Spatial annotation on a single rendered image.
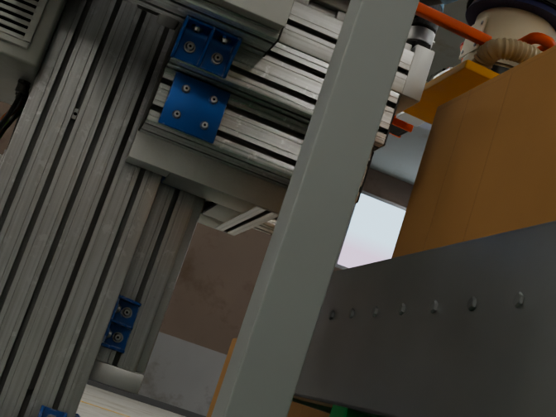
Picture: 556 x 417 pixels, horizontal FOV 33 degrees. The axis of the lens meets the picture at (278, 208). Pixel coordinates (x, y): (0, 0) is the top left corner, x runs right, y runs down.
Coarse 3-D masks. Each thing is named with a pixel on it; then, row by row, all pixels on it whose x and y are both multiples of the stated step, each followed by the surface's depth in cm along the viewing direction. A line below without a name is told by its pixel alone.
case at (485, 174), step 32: (544, 64) 127; (480, 96) 144; (512, 96) 133; (544, 96) 123; (448, 128) 152; (480, 128) 140; (512, 128) 129; (544, 128) 120; (448, 160) 147; (480, 160) 136; (512, 160) 125; (544, 160) 117; (416, 192) 155; (448, 192) 142; (480, 192) 131; (512, 192) 122; (544, 192) 114; (416, 224) 150; (448, 224) 138; (480, 224) 128; (512, 224) 119
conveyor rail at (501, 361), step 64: (448, 256) 99; (512, 256) 84; (320, 320) 137; (384, 320) 110; (448, 320) 93; (512, 320) 80; (320, 384) 125; (384, 384) 103; (448, 384) 87; (512, 384) 76
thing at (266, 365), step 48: (384, 0) 98; (336, 48) 101; (384, 48) 97; (336, 96) 95; (384, 96) 97; (336, 144) 95; (288, 192) 98; (336, 192) 94; (288, 240) 92; (336, 240) 93; (288, 288) 92; (240, 336) 94; (288, 336) 91; (240, 384) 89; (288, 384) 90
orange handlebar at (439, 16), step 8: (424, 8) 184; (432, 8) 185; (424, 16) 185; (432, 16) 184; (440, 16) 185; (448, 16) 186; (440, 24) 186; (448, 24) 185; (456, 24) 186; (464, 24) 186; (456, 32) 187; (464, 32) 186; (472, 32) 186; (480, 32) 187; (536, 32) 179; (472, 40) 187; (480, 40) 187; (488, 40) 187; (520, 40) 182; (528, 40) 180; (536, 40) 179; (544, 40) 178; (552, 40) 179; (544, 48) 181
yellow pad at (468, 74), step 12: (468, 60) 172; (456, 72) 175; (468, 72) 173; (480, 72) 173; (492, 72) 173; (432, 84) 186; (444, 84) 183; (456, 84) 181; (468, 84) 179; (432, 96) 190; (444, 96) 188; (456, 96) 186; (408, 108) 202; (420, 108) 199; (432, 108) 197; (432, 120) 203
